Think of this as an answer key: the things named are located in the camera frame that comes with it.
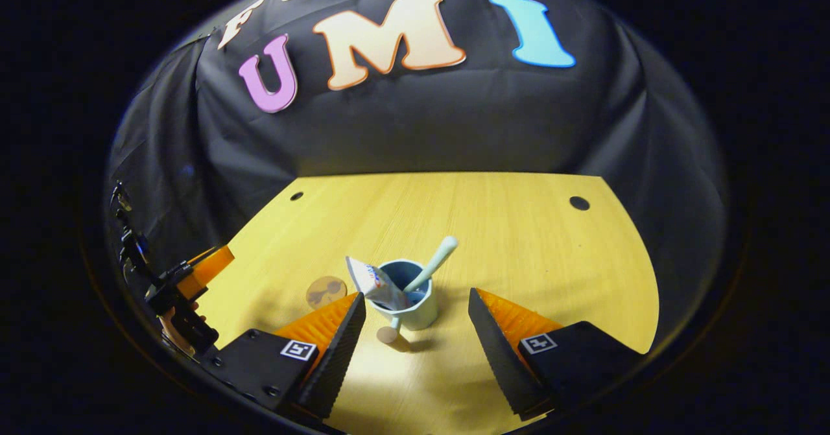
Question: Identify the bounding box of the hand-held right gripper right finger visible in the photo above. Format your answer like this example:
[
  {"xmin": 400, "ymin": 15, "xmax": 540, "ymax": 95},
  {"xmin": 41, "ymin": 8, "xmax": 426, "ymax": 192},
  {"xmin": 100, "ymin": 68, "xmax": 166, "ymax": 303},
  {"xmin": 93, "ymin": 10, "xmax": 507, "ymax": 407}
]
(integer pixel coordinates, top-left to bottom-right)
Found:
[{"xmin": 468, "ymin": 287, "xmax": 643, "ymax": 421}]

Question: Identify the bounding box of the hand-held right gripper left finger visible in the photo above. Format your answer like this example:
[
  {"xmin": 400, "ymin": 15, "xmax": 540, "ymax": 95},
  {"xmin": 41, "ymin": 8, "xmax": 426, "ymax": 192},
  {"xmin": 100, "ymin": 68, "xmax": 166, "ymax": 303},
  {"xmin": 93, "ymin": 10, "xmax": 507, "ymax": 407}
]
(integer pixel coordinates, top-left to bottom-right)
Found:
[{"xmin": 207, "ymin": 292, "xmax": 367, "ymax": 419}]

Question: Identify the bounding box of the round brown coaster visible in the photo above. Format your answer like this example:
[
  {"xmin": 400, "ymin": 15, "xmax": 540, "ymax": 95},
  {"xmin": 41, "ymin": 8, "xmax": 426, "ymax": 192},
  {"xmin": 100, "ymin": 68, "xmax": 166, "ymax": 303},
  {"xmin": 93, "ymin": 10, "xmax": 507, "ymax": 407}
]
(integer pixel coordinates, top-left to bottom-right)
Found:
[{"xmin": 305, "ymin": 276, "xmax": 348, "ymax": 311}]

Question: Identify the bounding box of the white toothpaste tube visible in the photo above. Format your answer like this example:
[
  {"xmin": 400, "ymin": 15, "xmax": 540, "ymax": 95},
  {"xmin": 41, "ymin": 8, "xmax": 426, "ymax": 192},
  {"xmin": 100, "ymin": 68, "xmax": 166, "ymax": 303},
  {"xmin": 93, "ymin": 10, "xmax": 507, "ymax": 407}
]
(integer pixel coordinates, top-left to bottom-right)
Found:
[{"xmin": 345, "ymin": 256, "xmax": 410, "ymax": 311}]

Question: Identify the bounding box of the light blue cup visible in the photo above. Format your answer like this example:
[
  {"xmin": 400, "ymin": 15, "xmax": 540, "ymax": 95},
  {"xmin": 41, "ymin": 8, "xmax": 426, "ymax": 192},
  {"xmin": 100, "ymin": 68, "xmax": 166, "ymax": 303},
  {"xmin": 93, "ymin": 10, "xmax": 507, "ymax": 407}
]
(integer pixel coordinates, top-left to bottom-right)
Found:
[{"xmin": 366, "ymin": 259, "xmax": 439, "ymax": 345}]

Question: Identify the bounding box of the pale green toothbrush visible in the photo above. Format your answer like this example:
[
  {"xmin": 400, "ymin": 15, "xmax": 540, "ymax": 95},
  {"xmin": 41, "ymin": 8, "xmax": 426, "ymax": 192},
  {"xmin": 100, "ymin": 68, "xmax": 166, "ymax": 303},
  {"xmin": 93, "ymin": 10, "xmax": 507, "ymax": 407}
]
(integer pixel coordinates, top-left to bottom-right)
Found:
[{"xmin": 402, "ymin": 236, "xmax": 458, "ymax": 293}]

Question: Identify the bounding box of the wooden desktop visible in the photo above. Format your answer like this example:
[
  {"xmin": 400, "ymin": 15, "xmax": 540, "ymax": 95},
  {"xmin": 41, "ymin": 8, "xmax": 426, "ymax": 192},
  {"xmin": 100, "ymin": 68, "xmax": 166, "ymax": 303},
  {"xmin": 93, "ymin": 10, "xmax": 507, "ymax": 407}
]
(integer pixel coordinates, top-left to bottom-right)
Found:
[{"xmin": 195, "ymin": 172, "xmax": 661, "ymax": 435}]

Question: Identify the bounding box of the black backdrop cloth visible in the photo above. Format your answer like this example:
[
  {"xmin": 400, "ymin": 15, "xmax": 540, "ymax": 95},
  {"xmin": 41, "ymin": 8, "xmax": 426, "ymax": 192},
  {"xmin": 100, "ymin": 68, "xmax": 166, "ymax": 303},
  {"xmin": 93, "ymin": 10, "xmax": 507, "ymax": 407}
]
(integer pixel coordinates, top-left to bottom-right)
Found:
[{"xmin": 104, "ymin": 0, "xmax": 730, "ymax": 332}]

